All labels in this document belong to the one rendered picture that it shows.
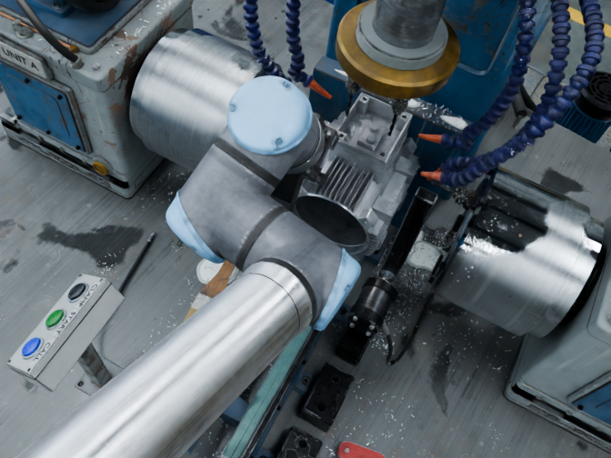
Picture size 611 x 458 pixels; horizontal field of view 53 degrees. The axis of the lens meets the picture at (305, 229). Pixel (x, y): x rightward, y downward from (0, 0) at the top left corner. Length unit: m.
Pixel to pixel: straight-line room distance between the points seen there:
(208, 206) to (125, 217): 0.67
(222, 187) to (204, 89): 0.41
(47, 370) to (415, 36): 0.68
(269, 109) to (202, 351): 0.28
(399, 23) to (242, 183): 0.32
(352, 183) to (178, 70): 0.35
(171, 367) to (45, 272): 0.82
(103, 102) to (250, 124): 0.51
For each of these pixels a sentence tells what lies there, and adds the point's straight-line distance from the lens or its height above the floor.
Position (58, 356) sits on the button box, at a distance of 0.95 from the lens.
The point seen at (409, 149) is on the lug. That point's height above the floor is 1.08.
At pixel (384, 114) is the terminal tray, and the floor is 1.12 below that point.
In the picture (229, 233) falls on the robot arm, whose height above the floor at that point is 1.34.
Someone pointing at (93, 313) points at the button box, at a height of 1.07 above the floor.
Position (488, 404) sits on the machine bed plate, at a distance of 1.26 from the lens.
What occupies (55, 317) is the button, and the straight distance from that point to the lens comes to 0.96.
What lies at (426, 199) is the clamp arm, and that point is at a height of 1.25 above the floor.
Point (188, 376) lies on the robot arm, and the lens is 0.52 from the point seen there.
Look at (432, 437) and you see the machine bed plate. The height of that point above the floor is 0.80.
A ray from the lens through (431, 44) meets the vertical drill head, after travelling 0.90.
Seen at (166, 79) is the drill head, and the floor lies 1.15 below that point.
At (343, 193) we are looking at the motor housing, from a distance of 1.00.
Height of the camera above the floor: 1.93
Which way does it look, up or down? 59 degrees down
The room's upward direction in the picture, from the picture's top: 11 degrees clockwise
